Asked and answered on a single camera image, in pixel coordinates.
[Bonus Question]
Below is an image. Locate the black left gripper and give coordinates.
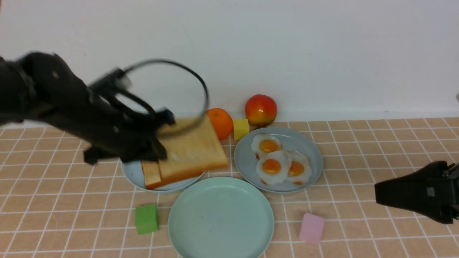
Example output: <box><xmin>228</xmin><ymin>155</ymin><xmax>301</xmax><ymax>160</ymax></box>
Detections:
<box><xmin>22</xmin><ymin>52</ymin><xmax>176</xmax><ymax>165</ymax></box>

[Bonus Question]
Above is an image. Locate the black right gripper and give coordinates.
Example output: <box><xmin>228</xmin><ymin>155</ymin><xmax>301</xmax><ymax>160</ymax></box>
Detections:
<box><xmin>374</xmin><ymin>161</ymin><xmax>459</xmax><ymax>224</ymax></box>

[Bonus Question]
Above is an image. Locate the toast slice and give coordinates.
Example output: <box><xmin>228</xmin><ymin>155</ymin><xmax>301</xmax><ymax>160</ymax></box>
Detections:
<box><xmin>141</xmin><ymin>161</ymin><xmax>204</xmax><ymax>190</ymax></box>
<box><xmin>158</xmin><ymin>116</ymin><xmax>229</xmax><ymax>186</ymax></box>

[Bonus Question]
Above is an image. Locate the fried egg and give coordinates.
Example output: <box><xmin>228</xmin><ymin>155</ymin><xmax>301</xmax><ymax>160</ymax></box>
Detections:
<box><xmin>250</xmin><ymin>133</ymin><xmax>282</xmax><ymax>160</ymax></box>
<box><xmin>256</xmin><ymin>150</ymin><xmax>292</xmax><ymax>186</ymax></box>
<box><xmin>287</xmin><ymin>151</ymin><xmax>312</xmax><ymax>186</ymax></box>

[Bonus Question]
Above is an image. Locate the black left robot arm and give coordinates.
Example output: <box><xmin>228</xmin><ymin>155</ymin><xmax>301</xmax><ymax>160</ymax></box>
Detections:
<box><xmin>0</xmin><ymin>51</ymin><xmax>174</xmax><ymax>165</ymax></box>

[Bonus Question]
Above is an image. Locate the light blue plate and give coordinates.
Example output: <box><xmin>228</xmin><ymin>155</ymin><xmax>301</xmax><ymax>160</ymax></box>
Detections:
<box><xmin>122</xmin><ymin>161</ymin><xmax>206</xmax><ymax>194</ymax></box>

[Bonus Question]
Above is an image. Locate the orange fruit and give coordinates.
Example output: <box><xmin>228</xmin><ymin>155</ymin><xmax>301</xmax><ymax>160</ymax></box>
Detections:
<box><xmin>207</xmin><ymin>108</ymin><xmax>233</xmax><ymax>141</ymax></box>

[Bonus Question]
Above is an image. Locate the yellow block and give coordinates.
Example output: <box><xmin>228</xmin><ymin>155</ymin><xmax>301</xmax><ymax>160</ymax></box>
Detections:
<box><xmin>233</xmin><ymin>119</ymin><xmax>250</xmax><ymax>142</ymax></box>

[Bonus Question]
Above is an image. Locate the green cube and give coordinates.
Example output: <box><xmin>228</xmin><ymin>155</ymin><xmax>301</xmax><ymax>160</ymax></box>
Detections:
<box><xmin>135</xmin><ymin>204</ymin><xmax>159</xmax><ymax>235</ymax></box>

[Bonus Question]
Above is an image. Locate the mint green plate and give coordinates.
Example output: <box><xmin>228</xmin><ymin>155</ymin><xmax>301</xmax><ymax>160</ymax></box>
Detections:
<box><xmin>167</xmin><ymin>177</ymin><xmax>274</xmax><ymax>258</ymax></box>

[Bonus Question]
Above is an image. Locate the red yellow apple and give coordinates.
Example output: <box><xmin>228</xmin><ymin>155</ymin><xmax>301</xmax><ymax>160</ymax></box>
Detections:
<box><xmin>245</xmin><ymin>94</ymin><xmax>278</xmax><ymax>127</ymax></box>

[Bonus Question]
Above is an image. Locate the orange checkered tablecloth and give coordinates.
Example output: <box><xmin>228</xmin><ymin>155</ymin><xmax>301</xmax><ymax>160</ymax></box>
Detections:
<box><xmin>0</xmin><ymin>118</ymin><xmax>459</xmax><ymax>258</ymax></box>

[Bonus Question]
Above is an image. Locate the pink cube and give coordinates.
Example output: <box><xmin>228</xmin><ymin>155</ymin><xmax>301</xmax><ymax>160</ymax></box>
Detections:
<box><xmin>298</xmin><ymin>213</ymin><xmax>325</xmax><ymax>245</ymax></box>

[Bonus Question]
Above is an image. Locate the grey-blue plate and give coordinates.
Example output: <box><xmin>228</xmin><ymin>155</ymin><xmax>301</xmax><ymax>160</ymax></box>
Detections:
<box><xmin>234</xmin><ymin>127</ymin><xmax>323</xmax><ymax>194</ymax></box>

